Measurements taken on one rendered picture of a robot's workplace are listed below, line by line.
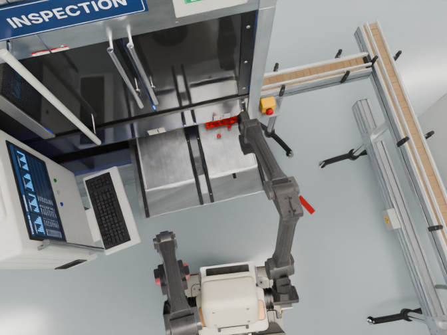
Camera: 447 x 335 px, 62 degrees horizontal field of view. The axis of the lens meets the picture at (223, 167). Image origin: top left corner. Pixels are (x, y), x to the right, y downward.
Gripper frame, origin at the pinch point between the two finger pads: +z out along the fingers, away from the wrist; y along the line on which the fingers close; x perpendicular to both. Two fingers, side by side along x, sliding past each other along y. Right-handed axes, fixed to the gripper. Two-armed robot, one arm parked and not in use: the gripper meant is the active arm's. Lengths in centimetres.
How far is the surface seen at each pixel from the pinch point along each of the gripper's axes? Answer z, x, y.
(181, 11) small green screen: -81, 17, 11
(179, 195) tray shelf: 21.8, 38.2, -6.0
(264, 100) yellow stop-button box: 2.6, -15.7, 26.8
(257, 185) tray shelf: 22.6, -2.6, -10.1
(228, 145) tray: 19.2, 7.0, 14.2
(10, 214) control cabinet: -44, 89, -22
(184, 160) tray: 19.3, 31.7, 11.6
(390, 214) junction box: 60, -80, -35
